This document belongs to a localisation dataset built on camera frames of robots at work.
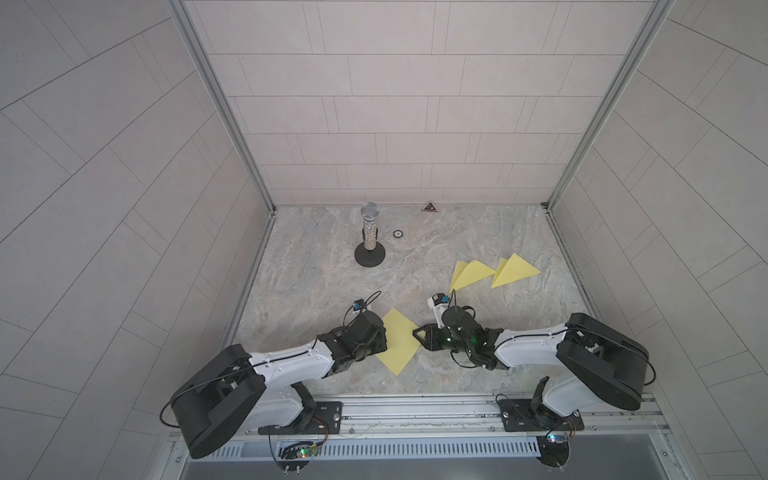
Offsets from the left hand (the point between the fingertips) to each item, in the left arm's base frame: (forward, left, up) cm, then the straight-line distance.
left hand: (390, 337), depth 86 cm
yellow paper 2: (-2, -3, +2) cm, 5 cm away
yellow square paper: (+18, -25, +6) cm, 31 cm away
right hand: (-1, -7, +2) cm, 8 cm away
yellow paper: (+19, -39, +7) cm, 44 cm away
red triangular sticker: (+50, -15, +4) cm, 52 cm away
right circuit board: (-27, -38, +2) cm, 47 cm away
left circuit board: (-28, +20, +3) cm, 34 cm away
